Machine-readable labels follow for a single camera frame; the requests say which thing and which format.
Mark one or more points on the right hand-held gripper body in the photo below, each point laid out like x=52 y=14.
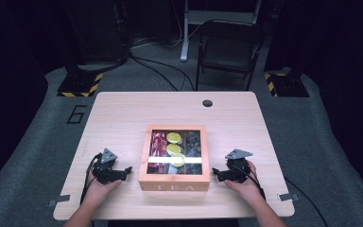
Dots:
x=238 y=171

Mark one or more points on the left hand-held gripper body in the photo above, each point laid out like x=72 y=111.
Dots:
x=105 y=175

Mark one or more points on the wooden box with glass lid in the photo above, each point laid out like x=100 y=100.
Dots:
x=174 y=183

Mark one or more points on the person's left hand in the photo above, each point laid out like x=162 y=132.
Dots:
x=99 y=190

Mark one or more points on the person's right hand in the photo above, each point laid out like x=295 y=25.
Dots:
x=249 y=189

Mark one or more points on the bunch of dark packets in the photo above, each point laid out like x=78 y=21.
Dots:
x=193 y=146

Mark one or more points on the bunch of red sachets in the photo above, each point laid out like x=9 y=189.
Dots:
x=158 y=148

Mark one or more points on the green round capsule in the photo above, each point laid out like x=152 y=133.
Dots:
x=178 y=160
x=174 y=137
x=173 y=149

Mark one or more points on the grey tape strip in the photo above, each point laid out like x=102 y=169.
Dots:
x=288 y=197
x=59 y=200

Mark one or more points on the black tape floor marker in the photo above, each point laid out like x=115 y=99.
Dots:
x=76 y=114

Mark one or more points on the dark round table grommet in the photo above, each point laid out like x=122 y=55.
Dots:
x=207 y=103

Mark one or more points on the black yellow striped stand base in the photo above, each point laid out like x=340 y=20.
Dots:
x=80 y=85
x=288 y=85

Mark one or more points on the black folding chair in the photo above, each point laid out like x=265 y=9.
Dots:
x=230 y=47

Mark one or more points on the black computer tower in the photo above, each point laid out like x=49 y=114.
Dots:
x=97 y=28

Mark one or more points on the white metal desk frame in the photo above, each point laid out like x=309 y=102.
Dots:
x=186 y=41

